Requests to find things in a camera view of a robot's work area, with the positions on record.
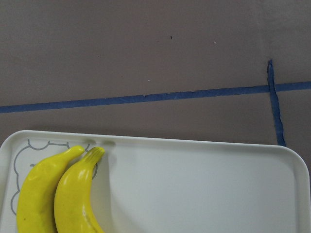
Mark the yellow banana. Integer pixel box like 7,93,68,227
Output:
16,146,85,233
54,147,105,233

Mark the white bear tray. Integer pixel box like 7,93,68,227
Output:
0,131,311,233

